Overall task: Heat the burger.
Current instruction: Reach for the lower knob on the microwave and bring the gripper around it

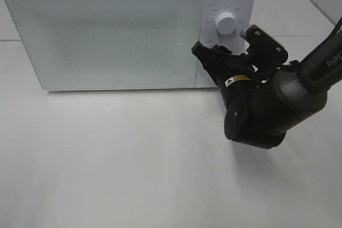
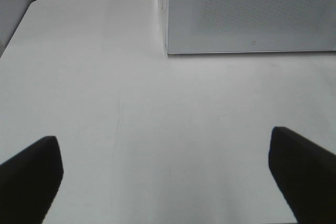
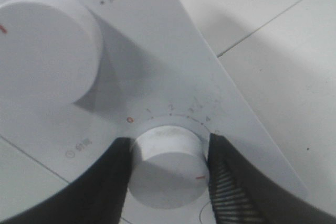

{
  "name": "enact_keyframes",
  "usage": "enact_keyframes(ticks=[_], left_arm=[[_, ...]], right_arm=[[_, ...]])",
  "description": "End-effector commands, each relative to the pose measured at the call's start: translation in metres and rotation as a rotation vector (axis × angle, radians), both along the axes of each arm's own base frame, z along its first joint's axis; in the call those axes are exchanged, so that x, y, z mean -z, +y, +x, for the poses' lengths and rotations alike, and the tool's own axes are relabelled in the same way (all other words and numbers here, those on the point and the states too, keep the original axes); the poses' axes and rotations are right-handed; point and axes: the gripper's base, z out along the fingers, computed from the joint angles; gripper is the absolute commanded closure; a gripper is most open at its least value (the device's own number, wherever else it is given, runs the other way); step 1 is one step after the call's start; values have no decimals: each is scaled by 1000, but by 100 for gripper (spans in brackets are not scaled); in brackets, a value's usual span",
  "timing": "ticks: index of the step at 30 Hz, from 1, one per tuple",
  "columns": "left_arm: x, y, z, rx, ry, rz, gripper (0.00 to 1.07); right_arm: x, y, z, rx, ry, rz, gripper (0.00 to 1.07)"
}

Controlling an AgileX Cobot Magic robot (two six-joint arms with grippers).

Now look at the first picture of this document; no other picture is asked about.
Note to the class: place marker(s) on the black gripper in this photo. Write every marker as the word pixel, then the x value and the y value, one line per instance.
pixel 234 75

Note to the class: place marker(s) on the white microwave door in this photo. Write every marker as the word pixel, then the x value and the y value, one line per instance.
pixel 109 44

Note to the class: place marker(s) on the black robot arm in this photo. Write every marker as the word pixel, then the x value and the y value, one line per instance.
pixel 264 94

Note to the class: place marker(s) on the upper white power knob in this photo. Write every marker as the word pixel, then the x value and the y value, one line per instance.
pixel 226 22

